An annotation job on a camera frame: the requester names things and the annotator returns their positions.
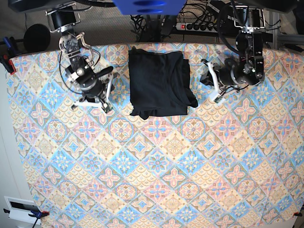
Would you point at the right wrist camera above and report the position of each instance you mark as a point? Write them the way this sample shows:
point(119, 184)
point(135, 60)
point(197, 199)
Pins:
point(107, 107)

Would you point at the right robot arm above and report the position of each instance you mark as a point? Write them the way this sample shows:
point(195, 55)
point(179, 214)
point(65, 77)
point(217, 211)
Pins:
point(62, 15)

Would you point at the blue orange clamp lower left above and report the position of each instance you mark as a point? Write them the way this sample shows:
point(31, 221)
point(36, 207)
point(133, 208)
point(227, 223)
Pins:
point(35, 215)

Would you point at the white power strip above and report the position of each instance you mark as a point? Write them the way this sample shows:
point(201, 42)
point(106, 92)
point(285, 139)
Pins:
point(199, 27)

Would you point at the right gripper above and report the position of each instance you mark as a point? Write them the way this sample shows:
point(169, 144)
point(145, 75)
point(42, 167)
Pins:
point(96, 91)

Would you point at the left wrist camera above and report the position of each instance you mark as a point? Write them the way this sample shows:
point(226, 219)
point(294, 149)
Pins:
point(218, 99)

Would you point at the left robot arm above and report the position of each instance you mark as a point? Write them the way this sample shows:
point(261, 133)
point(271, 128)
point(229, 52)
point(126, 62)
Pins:
point(249, 69)

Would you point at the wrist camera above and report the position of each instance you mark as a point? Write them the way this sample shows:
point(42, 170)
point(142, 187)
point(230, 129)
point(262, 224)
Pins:
point(107, 107)
point(218, 99)

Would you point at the orange clamp lower right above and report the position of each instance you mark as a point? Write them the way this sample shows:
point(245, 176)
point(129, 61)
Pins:
point(298, 214)

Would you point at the black t-shirt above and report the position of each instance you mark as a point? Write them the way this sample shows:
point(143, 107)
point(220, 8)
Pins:
point(159, 84)

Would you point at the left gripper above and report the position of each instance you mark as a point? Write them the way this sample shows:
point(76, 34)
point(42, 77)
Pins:
point(214, 77)

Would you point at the blue orange clamp upper left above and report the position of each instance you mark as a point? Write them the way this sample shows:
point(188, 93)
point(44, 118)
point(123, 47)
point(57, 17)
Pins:
point(5, 59)

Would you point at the blue orange clamp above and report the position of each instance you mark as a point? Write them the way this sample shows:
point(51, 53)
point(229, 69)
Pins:
point(5, 59)
point(35, 215)

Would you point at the patterned tablecloth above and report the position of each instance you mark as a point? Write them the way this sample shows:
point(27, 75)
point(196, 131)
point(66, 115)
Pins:
point(235, 165)

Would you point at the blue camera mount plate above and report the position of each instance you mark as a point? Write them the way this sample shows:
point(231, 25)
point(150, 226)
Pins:
point(149, 7)

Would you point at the white floor vent box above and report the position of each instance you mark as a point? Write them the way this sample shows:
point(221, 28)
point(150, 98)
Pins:
point(19, 209)

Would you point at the black round stool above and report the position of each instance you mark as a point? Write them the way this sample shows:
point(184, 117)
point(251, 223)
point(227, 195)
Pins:
point(36, 38)

